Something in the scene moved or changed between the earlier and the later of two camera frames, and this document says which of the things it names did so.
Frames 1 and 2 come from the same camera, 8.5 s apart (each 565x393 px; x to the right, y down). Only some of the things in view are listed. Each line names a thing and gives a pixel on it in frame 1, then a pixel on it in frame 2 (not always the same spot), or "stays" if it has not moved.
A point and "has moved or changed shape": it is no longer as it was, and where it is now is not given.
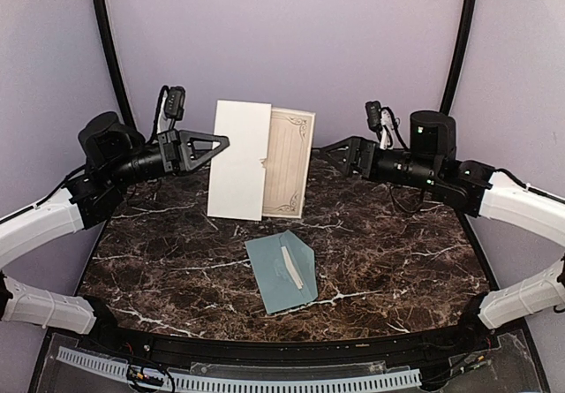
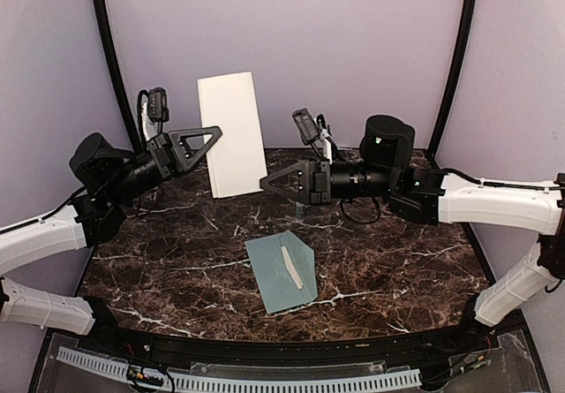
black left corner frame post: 98,0 stays
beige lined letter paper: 289,264 stays
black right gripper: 357,147 to 313,182
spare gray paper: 264,170 has moved or changed shape
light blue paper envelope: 276,288 stays
